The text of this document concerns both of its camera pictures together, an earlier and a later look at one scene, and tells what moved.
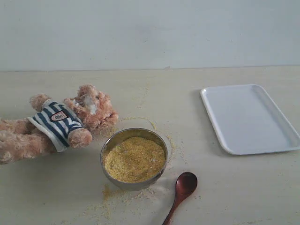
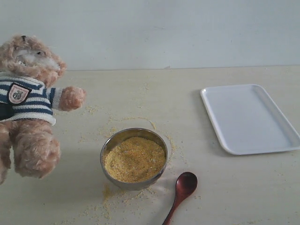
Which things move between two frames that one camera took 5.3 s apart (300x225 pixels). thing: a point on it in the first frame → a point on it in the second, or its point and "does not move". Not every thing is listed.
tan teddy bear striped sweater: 53,125 → 28,64
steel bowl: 133,158 does not move
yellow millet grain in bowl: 132,160 does not move
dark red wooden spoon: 186,183 does not move
